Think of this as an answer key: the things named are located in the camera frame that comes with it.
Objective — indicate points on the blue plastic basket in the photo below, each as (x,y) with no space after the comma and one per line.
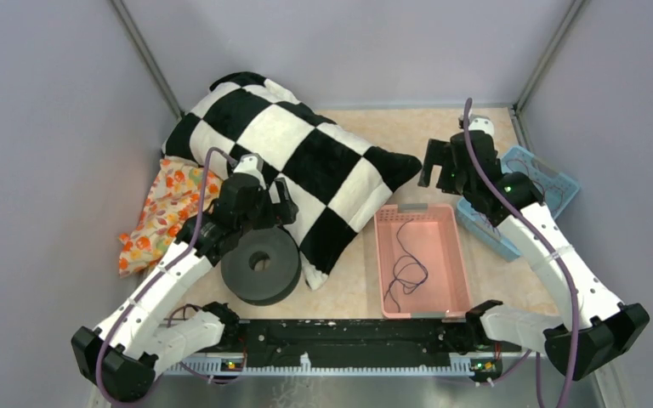
(558,189)

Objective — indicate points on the orange floral cloth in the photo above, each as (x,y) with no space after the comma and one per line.
(170,202)

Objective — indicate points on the black and white checkered pillow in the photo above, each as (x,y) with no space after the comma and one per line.
(337,179)

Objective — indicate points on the white slotted cable duct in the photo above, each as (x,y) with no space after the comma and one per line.
(460,366)

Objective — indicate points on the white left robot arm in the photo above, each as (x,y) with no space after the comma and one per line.
(126,352)

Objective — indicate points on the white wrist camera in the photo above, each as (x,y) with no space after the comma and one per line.
(477,123)
(252,165)

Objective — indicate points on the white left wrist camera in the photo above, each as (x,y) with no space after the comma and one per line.
(252,165)

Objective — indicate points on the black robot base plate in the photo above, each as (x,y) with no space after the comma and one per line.
(368,343)

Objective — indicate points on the dark grey cable spool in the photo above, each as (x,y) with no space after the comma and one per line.
(265,267)

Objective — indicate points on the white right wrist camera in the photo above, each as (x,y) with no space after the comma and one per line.
(477,123)

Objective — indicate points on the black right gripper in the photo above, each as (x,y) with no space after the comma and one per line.
(427,171)

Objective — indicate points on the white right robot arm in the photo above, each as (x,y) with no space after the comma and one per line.
(593,325)

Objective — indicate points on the pink plastic basket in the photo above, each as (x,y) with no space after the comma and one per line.
(421,270)

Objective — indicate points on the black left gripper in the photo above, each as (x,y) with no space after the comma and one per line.
(281,213)

